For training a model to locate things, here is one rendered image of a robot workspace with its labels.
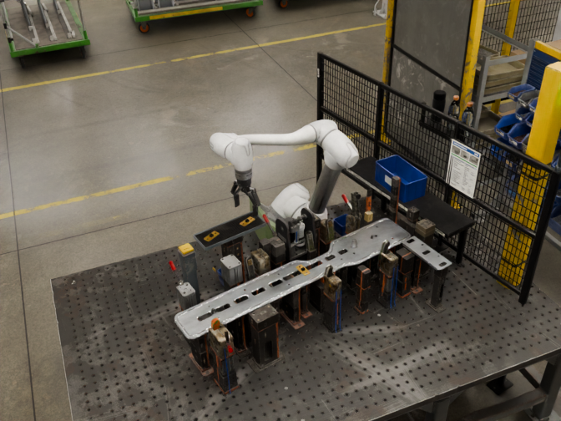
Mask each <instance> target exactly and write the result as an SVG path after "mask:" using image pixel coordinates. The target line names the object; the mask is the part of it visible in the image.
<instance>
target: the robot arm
mask: <svg viewBox="0 0 561 421"><path fill-rule="evenodd" d="M313 142H315V143H316V144H318V145H319V146H320V147H321V148H322V149H323V150H324V156H325V158H324V160H325V164H324V167H323V169H322V172H321V175H320V177H319V180H318V181H317V184H316V188H315V190H314V192H313V195H312V197H311V200H310V201H308V200H309V198H310V194H309V191H308V189H307V188H305V187H304V186H303V185H301V184H299V183H295V184H292V185H289V186H287V187H286V188H285V189H284V190H283V191H282V192H281V193H280V194H279V195H278V196H277V197H276V198H275V200H274V201H273V202H272V204H271V205H270V206H266V205H263V204H261V203H260V200H259V197H258V195H257V193H256V190H255V188H251V186H250V185H251V177H252V163H253V151H252V147H251V145H299V144H307V143H313ZM210 148H211V149H212V150H213V151H214V152H215V153H216V154H217V155H219V156H221V157H223V158H225V159H227V160H229V161H230V163H231V164H232V165H233V166H234V167H235V178H236V180H235V181H234V184H233V186H232V189H231V191H230V193H231V194H233V196H234V201H235V207H237V206H239V205H240V199H239V194H238V193H239V192H240V191H242V192H244V193H246V195H248V196H249V198H250V200H251V202H252V204H253V216H254V217H256V216H257V215H258V206H260V208H261V209H262V210H263V211H264V212H265V214H266V216H267V218H268V219H269V220H270V221H273V222H274V223H275V220H276V219H278V218H281V219H285V218H287V217H290V218H293V217H294V218H297V216H300V215H301V209H302V208H304V207H306V208H307V209H309V210H310V211H312V212H313V213H315V214H316V215H317V216H319V217H320V218H321V220H322V219H325V218H326V219H327V209H326V205H327V203H328V200H329V199H330V197H331V193H332V191H333V189H334V187H335V185H336V182H337V180H338V177H339V175H340V173H341V170H342V169H344V168H346V169H347V168H351V167H352V166H353V165H355V164H356V162H357V161H358V159H359V153H358V151H357V148H356V146H355V145H354V144H353V143H352V142H351V141H350V140H349V139H348V138H347V137H346V136H345V135H344V134H343V133H342V132H341V131H340V130H338V128H337V125H336V123H335V122H334V121H332V120H329V119H322V120H318V121H315V122H312V123H310V124H308V125H306V126H304V127H303V128H301V129H299V130H297V131H296V132H294V133H291V134H243V135H237V134H234V133H232V134H227V133H215V134H213V135H212V136H211V137H210ZM237 185H238V186H239V188H238V189H237V191H235V190H236V188H237ZM248 192H250V193H249V194H248Z"/></svg>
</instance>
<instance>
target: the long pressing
mask: <svg viewBox="0 0 561 421"><path fill-rule="evenodd" d="M375 235H377V236H375ZM371 236H372V238H371ZM410 237H411V234H410V233H409V232H407V231H405V230H404V229H403V228H401V227H400V226H399V225H398V224H396V223H395V222H393V221H392V220H390V219H388V218H382V219H380V220H378V221H375V222H373V223H371V224H369V225H367V226H364V227H362V228H360V229H358V230H356V231H353V232H351V233H349V234H347V235H345V236H342V237H340V238H338V239H336V240H334V241H332V242H331V244H330V248H329V251H328V252H327V253H325V254H323V255H320V256H318V257H316V258H314V259H312V260H309V261H301V260H294V261H291V262H288V263H286V264H285V265H283V266H280V267H277V268H276V269H274V270H272V271H268V272H267V273H265V274H263V275H261V276H258V277H256V278H254V279H252V280H250V281H247V282H245V283H243V284H241V285H239V286H237V287H234V288H232V289H230V290H228V291H226V292H223V293H221V294H219V295H217V296H215V297H212V298H210V299H208V300H206V301H204V302H201V303H199V304H197V305H195V306H193V307H190V308H188V309H186V310H184V311H182V312H179V313H177V314H176V315H175V317H174V322H175V323H176V325H177V326H178V327H179V329H180V330H181V332H182V333H183V334H184V335H185V336H186V337H187V338H188V339H196V338H198V337H201V336H203V335H205V334H206V333H208V332H209V328H211V321H212V319H214V318H215V317H219V318H218V319H219V320H220V323H223V325H225V324H227V323H229V322H232V321H234V320H236V319H238V318H240V317H243V316H244V315H246V314H248V313H250V312H253V311H254V310H256V309H258V308H260V307H263V306H265V305H267V304H269V303H271V302H273V301H275V300H277V299H279V298H281V297H283V296H286V295H288V294H290V293H292V292H294V291H296V290H298V289H300V288H302V287H304V286H306V285H308V284H310V283H312V282H315V281H317V280H319V279H321V278H322V277H323V276H324V272H325V269H326V266H327V265H329V264H331V265H332V266H333V267H334V268H333V272H334V271H338V270H340V269H342V268H343V267H346V266H356V265H358V264H360V263H362V262H364V261H367V260H369V259H371V258H373V257H374V256H377V255H379V253H380V250H381V247H382V243H383V242H384V240H389V241H390V246H389V247H388V250H389V249H391V248H393V247H394V246H397V245H400V244H402V241H405V240H406V239H408V238H410ZM392 238H393V239H392ZM352 239H356V240H357V248H352V247H351V241H352ZM342 250H347V252H346V253H344V254H342V255H341V254H339V253H338V252H339V251H342ZM353 253H355V254H353ZM331 255H333V256H334V257H335V258H333V259H331V260H329V261H327V260H326V259H325V258H327V257H328V256H331ZM341 259H342V260H341ZM318 261H321V262H322V264H320V265H319V266H316V267H314V268H312V269H310V270H309V272H310V274H308V275H306V276H304V275H303V274H302V273H301V274H300V275H298V276H295V277H292V278H291V279H289V280H287V281H285V280H284V279H283V277H285V276H289V275H290V274H292V273H294V272H296V271H299V270H298V269H296V266H299V265H302V266H304V267H307V266H309V265H311V264H314V263H316V262H318ZM278 274H280V275H278ZM278 280H281V281H282V283H281V284H278V285H276V286H274V287H270V286H269V284H271V283H272V282H276V281H278ZM288 284H290V285H288ZM262 287H264V288H265V291H264V292H261V293H259V294H257V295H255V296H254V295H253V294H252V292H254V291H256V290H258V289H260V288H262ZM244 290H245V291H244ZM243 296H247V297H248V299H246V300H244V301H243V302H240V303H238V304H236V303H235V302H234V300H237V299H239V298H241V297H243ZM226 304H229V305H230V307H229V308H227V309H225V310H224V311H222V312H217V311H216V313H215V314H212V313H211V309H212V308H214V309H215V310H216V309H217V308H219V307H223V306H224V305H226ZM208 312H210V314H212V316H211V317H208V318H206V319H204V320H202V321H199V320H198V319H197V318H198V317H201V316H203V315H205V314H206V313H208Z"/></svg>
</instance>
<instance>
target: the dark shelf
mask: <svg viewBox="0 0 561 421"><path fill-rule="evenodd" d="M376 161H377V159H376V158H374V157H372V156H368V157H366V158H364V159H361V160H358V161H357V162H356V164H355V165H353V166H352V167H351V168H347V169H346V168H345V170H347V171H349V172H350V173H351V174H353V175H354V176H355V177H357V178H358V179H360V180H362V181H363V182H365V183H366V184H368V185H369V186H370V187H371V188H373V189H374V190H376V191H378V192H379V193H381V194H382V195H384V196H385V197H386V198H387V199H389V200H390V194H391V192H390V191H389V190H387V189H386V188H385V187H383V186H382V185H381V184H379V183H378V182H377V181H376V180H375V173H376ZM398 205H399V206H400V207H401V208H402V209H403V210H405V211H407V209H409V208H411V207H413V206H415V207H416V208H418V210H420V213H419V218H418V220H420V221H421V220H423V219H425V218H427V219H428V220H429V221H431V222H432V223H434V224H435V231H436V232H437V233H439V234H440V235H442V236H444V237H445V238H447V239H448V238H450V237H452V236H455V235H456V234H458V233H460V232H462V231H465V230H466V229H468V228H470V227H472V226H474V225H475V221H474V220H472V219H471V218H469V217H468V216H466V215H464V214H463V213H462V212H460V211H459V210H456V209H455V208H453V207H452V206H450V205H449V204H447V203H446V202H444V201H443V200H440V199H439V198H437V197H436V196H435V195H433V194H431V193H430V192H428V191H427V190H425V195H424V196H422V197H419V198H416V199H415V200H410V201H408V202H405V203H403V202H402V201H400V200H399V202H398Z"/></svg>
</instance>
